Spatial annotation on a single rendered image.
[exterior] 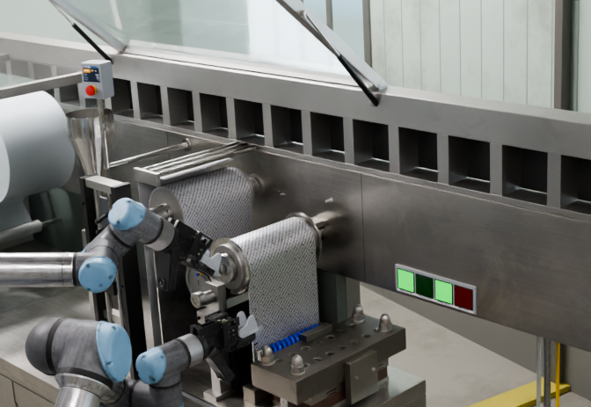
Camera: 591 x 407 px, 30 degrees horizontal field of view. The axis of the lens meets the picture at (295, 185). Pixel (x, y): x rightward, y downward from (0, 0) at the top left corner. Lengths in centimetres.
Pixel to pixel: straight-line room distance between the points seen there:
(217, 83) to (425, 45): 211
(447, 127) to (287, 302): 63
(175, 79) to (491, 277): 119
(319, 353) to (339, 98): 64
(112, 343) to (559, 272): 98
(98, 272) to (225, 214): 63
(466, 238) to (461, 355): 254
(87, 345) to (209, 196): 79
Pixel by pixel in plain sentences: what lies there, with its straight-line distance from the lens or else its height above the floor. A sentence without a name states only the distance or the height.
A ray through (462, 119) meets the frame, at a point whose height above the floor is 162.
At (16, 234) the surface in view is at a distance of 354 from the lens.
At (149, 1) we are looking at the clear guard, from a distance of 298.
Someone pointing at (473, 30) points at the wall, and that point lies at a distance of 485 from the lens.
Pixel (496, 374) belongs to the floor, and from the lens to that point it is 498.
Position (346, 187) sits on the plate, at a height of 139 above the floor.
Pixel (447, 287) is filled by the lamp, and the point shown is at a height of 120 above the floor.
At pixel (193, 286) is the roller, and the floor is 116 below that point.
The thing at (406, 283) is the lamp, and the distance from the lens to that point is 279.
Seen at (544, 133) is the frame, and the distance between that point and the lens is 244.
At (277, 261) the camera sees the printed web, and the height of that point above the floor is 125.
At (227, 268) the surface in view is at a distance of 273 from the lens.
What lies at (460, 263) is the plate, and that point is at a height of 127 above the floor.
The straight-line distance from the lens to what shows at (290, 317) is 286.
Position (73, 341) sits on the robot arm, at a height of 131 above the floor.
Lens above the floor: 222
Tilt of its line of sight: 17 degrees down
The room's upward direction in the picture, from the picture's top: 3 degrees counter-clockwise
